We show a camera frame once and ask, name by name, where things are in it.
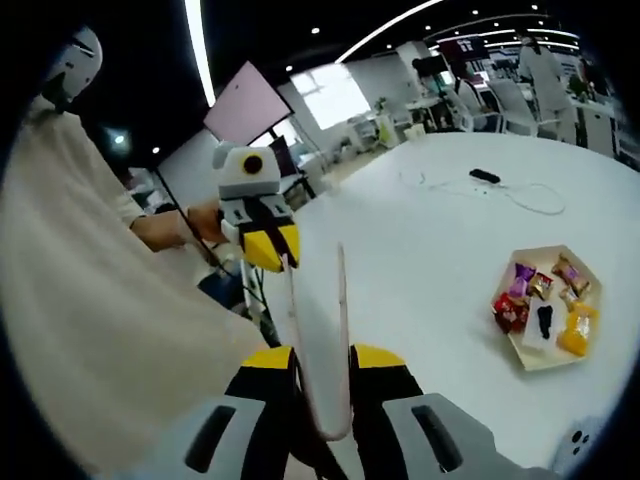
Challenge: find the large display screen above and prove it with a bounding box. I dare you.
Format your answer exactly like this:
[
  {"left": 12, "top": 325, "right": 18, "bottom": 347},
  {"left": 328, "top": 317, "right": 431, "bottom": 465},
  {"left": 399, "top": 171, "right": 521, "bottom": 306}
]
[{"left": 203, "top": 60, "right": 294, "bottom": 149}]

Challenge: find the black snack food packet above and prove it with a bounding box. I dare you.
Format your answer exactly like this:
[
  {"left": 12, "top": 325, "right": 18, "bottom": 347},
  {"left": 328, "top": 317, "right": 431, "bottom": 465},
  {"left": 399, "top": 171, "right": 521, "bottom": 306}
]
[{"left": 535, "top": 302, "right": 556, "bottom": 341}]

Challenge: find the white power strip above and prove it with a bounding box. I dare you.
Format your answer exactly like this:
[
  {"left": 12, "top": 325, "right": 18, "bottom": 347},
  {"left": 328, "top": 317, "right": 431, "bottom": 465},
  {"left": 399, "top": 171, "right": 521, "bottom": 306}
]
[{"left": 462, "top": 179, "right": 506, "bottom": 196}]

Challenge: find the person's left hand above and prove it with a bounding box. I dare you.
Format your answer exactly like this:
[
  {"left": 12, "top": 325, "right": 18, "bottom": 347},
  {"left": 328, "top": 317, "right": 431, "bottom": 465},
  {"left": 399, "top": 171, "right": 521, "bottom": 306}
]
[{"left": 185, "top": 202, "right": 231, "bottom": 246}]

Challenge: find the dark red wall screen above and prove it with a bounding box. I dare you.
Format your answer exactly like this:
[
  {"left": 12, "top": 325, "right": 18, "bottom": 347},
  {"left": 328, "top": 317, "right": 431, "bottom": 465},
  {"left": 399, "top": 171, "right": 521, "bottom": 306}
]
[{"left": 439, "top": 35, "right": 486, "bottom": 64}]

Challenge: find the small red snack food packet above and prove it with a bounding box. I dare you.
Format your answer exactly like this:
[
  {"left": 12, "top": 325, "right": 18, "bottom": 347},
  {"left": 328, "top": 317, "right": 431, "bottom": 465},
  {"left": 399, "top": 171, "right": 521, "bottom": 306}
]
[{"left": 527, "top": 272, "right": 555, "bottom": 301}]

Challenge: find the purple snack food packet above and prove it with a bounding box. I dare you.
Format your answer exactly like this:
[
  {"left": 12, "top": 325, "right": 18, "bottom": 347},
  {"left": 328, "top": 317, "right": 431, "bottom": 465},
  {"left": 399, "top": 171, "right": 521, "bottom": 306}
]
[
  {"left": 551, "top": 253, "right": 591, "bottom": 297},
  {"left": 507, "top": 262, "right": 537, "bottom": 301}
]

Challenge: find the white office chair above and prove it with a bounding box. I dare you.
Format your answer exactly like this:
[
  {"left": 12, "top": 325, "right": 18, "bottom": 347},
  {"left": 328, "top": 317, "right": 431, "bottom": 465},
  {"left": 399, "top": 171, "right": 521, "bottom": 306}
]
[
  {"left": 487, "top": 79, "right": 541, "bottom": 136},
  {"left": 447, "top": 79, "right": 501, "bottom": 132}
]

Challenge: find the black monitor on stand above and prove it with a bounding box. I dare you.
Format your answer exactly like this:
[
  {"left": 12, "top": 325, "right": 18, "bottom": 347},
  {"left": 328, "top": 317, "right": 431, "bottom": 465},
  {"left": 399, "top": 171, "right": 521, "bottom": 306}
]
[{"left": 412, "top": 55, "right": 451, "bottom": 79}]

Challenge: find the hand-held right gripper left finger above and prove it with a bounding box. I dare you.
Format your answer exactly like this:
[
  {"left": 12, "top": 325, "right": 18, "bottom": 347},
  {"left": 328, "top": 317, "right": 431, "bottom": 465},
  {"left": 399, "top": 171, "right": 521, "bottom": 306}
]
[{"left": 107, "top": 344, "right": 301, "bottom": 480}]

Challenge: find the ceiling light strip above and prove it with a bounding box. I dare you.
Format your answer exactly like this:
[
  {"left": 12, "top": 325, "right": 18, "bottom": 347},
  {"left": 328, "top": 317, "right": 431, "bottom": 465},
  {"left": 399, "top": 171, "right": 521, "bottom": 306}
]
[
  {"left": 334, "top": 0, "right": 446, "bottom": 64},
  {"left": 183, "top": 0, "right": 217, "bottom": 106}
]

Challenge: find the white worn device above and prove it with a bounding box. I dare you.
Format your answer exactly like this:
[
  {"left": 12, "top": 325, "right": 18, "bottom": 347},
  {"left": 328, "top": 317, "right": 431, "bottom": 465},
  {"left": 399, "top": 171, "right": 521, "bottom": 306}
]
[{"left": 42, "top": 24, "right": 104, "bottom": 106}]

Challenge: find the grey desk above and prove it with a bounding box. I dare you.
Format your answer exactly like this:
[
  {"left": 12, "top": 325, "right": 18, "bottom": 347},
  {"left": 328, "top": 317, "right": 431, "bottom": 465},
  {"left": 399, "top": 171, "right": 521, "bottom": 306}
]
[{"left": 277, "top": 172, "right": 317, "bottom": 201}]

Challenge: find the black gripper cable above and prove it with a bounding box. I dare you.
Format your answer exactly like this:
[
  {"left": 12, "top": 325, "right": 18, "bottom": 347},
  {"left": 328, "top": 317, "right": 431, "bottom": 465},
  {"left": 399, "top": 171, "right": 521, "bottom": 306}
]
[{"left": 154, "top": 167, "right": 224, "bottom": 269}]

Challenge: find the dark desk monitor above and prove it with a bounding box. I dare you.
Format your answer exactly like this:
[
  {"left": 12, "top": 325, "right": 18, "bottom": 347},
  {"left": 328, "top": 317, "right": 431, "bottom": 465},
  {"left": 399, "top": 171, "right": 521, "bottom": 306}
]
[{"left": 269, "top": 134, "right": 297, "bottom": 179}]

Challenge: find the green potted plant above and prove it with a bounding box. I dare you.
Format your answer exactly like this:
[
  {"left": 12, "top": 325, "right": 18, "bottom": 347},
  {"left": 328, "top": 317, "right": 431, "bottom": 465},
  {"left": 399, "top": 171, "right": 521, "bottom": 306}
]
[{"left": 569, "top": 74, "right": 594, "bottom": 99}]

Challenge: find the beige hexagonal container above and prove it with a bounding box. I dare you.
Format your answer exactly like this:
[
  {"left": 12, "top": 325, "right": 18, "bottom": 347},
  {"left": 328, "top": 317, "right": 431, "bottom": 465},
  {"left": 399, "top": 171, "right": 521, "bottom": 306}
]
[{"left": 489, "top": 243, "right": 603, "bottom": 372}]

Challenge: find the white cabinet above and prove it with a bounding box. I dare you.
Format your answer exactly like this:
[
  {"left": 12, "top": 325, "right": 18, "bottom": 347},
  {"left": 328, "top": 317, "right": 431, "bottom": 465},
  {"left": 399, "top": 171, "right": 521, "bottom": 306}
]
[{"left": 577, "top": 104, "right": 619, "bottom": 156}]

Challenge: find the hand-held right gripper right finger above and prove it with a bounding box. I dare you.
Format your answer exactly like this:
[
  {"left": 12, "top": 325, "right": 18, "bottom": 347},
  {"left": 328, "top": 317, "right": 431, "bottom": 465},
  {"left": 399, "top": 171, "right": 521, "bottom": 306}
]
[{"left": 349, "top": 342, "right": 556, "bottom": 480}]

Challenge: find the yellow clear snack food packet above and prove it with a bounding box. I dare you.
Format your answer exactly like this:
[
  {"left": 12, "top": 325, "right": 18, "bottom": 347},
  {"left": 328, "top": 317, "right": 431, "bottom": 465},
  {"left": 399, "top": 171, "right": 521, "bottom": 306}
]
[
  {"left": 567, "top": 299, "right": 600, "bottom": 334},
  {"left": 555, "top": 324, "right": 591, "bottom": 357}
]

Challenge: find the white power cable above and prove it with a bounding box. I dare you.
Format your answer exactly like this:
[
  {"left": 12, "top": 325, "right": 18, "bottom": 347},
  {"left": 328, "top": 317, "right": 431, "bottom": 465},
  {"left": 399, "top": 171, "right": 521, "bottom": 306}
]
[{"left": 398, "top": 170, "right": 566, "bottom": 216}]

